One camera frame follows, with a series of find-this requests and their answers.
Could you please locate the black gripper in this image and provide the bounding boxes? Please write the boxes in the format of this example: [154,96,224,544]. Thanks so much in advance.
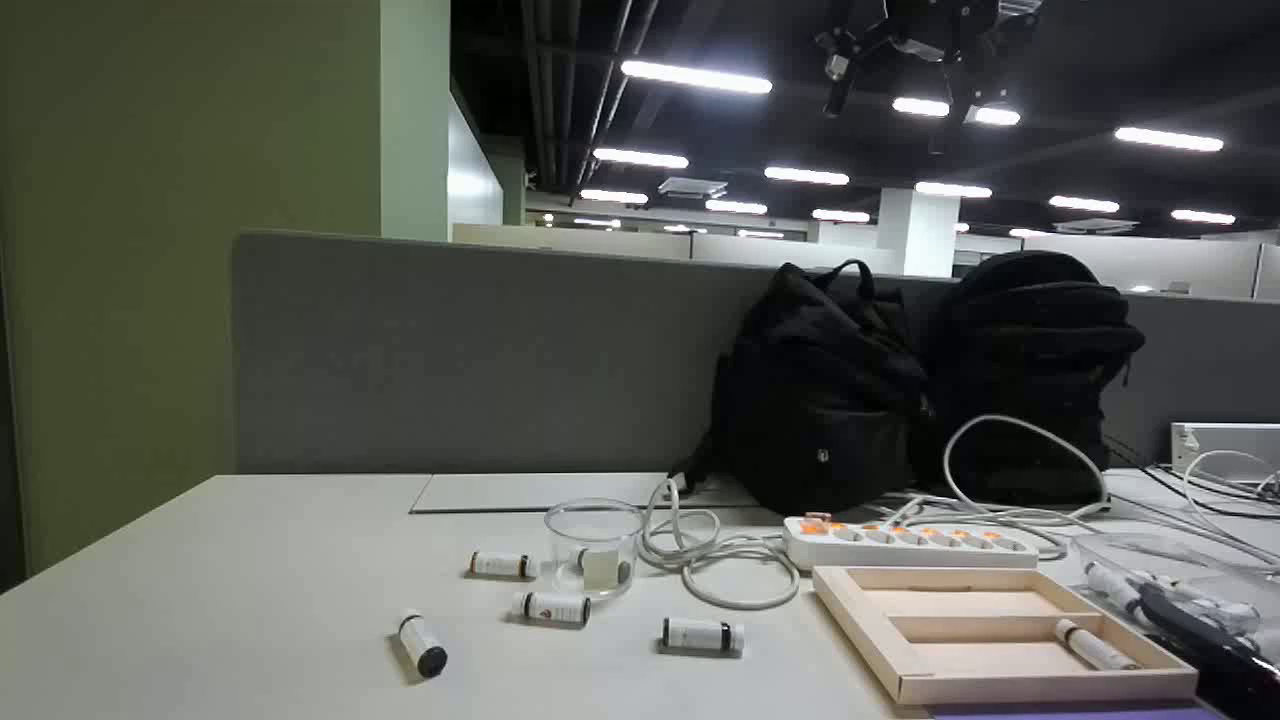
[852,0,1047,89]

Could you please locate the white power strip orange switches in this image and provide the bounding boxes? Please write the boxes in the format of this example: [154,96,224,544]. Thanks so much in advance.
[780,512,1060,574]

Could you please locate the bulky black backpack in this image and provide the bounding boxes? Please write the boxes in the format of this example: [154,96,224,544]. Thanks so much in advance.
[924,248,1148,512]

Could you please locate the white box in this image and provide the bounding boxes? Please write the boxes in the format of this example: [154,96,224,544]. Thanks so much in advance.
[1169,417,1280,502]

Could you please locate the grey desk partition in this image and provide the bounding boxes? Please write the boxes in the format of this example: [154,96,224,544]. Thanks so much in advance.
[226,228,1280,478]

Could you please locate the shallow wooden tray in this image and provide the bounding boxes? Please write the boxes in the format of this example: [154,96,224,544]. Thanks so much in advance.
[808,558,1205,710]

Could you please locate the small white vial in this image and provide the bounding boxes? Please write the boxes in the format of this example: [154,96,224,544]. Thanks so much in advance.
[576,544,630,595]
[512,585,596,627]
[654,613,738,661]
[463,544,534,585]

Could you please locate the white vial in wooden tray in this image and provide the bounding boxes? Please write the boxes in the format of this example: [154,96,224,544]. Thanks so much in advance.
[1051,617,1139,674]

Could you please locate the black handheld tool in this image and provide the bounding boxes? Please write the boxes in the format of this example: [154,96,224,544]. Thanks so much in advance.
[1133,574,1280,720]

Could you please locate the purple paper sheet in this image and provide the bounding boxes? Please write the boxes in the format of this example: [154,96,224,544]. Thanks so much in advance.
[929,698,1225,720]

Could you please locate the white vial black cap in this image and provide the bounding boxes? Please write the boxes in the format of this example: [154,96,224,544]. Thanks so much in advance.
[391,608,450,679]

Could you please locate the black backpack with handle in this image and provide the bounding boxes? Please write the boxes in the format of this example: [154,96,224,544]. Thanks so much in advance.
[681,256,934,520]

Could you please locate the thick white cable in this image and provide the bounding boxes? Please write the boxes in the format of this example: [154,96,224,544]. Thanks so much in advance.
[889,410,1113,562]

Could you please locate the coiled thin white cable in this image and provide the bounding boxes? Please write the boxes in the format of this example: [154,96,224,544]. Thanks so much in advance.
[630,474,802,617]

